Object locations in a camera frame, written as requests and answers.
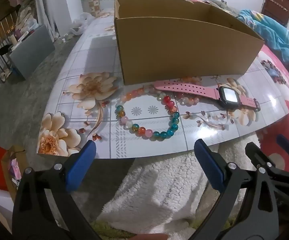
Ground multicolour glass bead bracelet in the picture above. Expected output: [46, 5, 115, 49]
[114, 86, 180, 140]

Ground green fluffy mat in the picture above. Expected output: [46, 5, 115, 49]
[89, 219, 210, 240]

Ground white fleece blanket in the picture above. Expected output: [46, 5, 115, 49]
[94, 130, 262, 238]

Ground grey storage box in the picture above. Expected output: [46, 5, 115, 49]
[9, 24, 56, 80]

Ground olive grey cloth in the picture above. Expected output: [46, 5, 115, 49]
[205, 0, 240, 15]

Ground smartwatch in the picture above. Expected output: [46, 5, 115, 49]
[155, 79, 261, 112]

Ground small orange pink bead bracelet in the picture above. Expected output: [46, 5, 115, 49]
[174, 76, 203, 106]

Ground person's left hand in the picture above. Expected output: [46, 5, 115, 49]
[132, 234, 169, 240]

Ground white curtain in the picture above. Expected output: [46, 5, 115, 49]
[32, 0, 60, 40]

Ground blue printed blanket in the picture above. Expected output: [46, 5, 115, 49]
[237, 9, 289, 64]

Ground pile of pale packets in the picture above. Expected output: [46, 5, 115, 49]
[14, 5, 38, 39]

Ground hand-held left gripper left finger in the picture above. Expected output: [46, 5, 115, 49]
[12, 140, 102, 240]

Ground orange checkered cloth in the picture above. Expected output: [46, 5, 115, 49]
[79, 0, 102, 18]

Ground brown cardboard box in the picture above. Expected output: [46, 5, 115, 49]
[114, 0, 265, 86]

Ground brown paper bag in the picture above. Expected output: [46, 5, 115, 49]
[1, 145, 28, 200]

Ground white plastic bag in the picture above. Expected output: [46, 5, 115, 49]
[71, 12, 95, 35]

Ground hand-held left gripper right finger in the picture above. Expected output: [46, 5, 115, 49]
[194, 139, 279, 240]

